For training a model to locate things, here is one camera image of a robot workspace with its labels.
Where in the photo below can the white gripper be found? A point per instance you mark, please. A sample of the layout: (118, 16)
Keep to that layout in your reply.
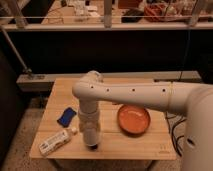
(89, 120)

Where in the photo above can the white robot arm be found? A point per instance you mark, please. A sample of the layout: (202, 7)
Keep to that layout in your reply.
(192, 100)

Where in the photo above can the grey metal rail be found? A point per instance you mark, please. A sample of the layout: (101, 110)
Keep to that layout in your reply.
(27, 70)

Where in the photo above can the blue sponge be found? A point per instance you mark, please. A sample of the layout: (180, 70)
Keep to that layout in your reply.
(66, 118)

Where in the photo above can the white plastic bottle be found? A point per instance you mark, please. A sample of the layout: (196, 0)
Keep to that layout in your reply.
(57, 140)

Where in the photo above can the wooden table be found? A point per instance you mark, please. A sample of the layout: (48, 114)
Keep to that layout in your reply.
(154, 144)

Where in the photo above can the orange bowl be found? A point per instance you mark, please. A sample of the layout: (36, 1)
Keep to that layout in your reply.
(133, 120)

